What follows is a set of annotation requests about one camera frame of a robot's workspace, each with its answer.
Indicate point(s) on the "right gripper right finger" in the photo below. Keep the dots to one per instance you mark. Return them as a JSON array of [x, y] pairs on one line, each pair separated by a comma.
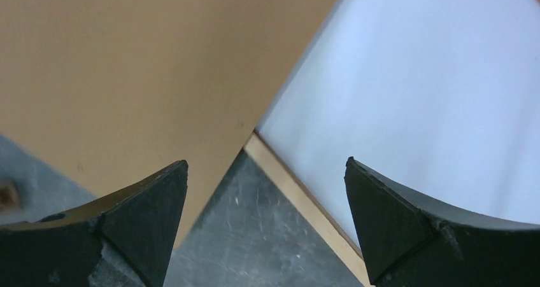
[[408, 238]]

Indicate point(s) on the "wooden picture frame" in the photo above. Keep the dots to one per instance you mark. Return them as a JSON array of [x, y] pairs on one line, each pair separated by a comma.
[[303, 205]]

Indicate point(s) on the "brown cardboard backing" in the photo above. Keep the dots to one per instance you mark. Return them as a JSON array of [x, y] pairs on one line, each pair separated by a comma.
[[110, 91]]

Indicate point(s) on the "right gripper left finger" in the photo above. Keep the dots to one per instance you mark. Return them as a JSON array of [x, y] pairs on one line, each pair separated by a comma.
[[139, 223]]

